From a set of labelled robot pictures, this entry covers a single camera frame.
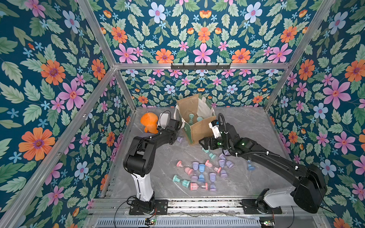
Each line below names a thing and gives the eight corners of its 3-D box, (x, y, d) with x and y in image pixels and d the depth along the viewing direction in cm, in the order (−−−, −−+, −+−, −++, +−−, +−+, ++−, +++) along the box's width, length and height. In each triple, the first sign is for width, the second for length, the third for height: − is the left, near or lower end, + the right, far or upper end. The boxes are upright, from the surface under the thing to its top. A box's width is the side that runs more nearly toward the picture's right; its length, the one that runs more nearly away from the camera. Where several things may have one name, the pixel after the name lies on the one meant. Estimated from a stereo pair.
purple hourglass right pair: (218, 166, 89) (218, 164, 87) (218, 160, 92) (219, 158, 90) (232, 169, 88) (233, 167, 86) (232, 163, 91) (233, 161, 88)
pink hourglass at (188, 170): (175, 165, 89) (175, 163, 88) (179, 160, 91) (179, 159, 89) (190, 176, 85) (190, 175, 83) (193, 171, 87) (193, 170, 85)
